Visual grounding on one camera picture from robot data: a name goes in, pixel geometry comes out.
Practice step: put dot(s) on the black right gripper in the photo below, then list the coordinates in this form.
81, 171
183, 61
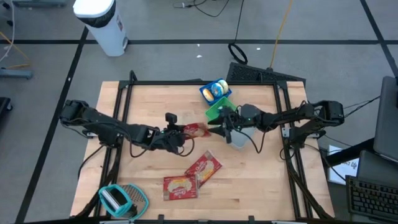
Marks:
233, 119

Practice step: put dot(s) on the grey metal base bar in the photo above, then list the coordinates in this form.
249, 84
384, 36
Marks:
40, 3
15, 74

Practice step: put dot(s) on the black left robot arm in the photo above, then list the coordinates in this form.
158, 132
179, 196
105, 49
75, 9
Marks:
102, 123

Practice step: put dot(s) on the white trash can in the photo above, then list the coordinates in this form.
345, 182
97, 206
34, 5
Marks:
105, 34

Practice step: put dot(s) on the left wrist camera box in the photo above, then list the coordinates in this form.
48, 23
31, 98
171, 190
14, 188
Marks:
171, 119

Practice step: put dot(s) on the black perforated panel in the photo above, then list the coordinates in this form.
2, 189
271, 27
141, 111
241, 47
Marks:
248, 74

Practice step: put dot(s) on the black keyboard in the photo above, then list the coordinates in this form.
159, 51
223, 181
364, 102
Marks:
373, 199

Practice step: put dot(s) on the blue frosted toy donut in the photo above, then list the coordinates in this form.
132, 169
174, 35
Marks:
216, 90

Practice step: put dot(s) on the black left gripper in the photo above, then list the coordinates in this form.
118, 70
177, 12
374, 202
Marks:
168, 141

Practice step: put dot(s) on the white plastic bin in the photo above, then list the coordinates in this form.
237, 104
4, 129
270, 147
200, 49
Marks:
242, 140

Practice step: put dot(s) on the black aluminium table frame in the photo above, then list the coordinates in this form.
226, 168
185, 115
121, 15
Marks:
202, 82

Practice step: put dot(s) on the white paper sheet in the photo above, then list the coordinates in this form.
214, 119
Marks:
345, 171

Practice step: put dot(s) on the white frosted toy donut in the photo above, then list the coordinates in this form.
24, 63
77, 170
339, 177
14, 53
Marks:
224, 85

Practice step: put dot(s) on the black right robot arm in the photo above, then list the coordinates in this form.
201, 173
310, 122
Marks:
311, 113

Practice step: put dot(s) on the red snack packet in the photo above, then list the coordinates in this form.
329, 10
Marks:
203, 168
199, 130
180, 188

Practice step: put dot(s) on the grey mounting plate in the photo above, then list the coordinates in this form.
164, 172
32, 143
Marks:
286, 133

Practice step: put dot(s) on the green plastic basket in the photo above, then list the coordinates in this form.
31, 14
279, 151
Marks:
214, 113

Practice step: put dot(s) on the grey flat panel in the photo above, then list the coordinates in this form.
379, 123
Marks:
387, 124

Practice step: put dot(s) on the blue plastic basket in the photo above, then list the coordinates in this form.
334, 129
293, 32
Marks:
218, 98

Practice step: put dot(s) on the teal box grater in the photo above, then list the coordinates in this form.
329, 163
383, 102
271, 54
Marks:
138, 194

